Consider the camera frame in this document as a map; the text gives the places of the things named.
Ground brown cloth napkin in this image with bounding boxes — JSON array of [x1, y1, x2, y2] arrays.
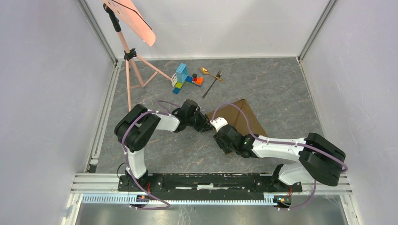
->
[[205, 99, 268, 155]]

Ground colourful toy block structure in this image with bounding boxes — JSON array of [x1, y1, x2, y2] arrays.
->
[[171, 63, 203, 94]]

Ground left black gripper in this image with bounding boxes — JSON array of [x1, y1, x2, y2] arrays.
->
[[186, 109, 214, 132]]

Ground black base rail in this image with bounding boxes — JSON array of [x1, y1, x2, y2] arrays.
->
[[117, 172, 303, 201]]

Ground pink music stand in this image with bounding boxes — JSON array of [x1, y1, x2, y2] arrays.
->
[[103, 0, 172, 110]]

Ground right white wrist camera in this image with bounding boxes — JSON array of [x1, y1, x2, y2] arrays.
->
[[210, 117, 228, 133]]

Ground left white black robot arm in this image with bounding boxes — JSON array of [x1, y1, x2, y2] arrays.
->
[[114, 99, 214, 191]]

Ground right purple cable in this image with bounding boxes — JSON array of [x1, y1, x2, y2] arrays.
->
[[211, 102, 349, 211]]

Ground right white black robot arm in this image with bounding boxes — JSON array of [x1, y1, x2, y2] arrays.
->
[[213, 122, 347, 191]]

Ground black fork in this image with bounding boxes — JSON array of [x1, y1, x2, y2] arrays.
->
[[202, 70, 225, 98]]

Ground gold spoon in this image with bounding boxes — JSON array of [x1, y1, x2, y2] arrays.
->
[[200, 67, 225, 82]]

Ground white slotted cable duct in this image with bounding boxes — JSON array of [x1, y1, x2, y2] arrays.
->
[[81, 194, 291, 207]]

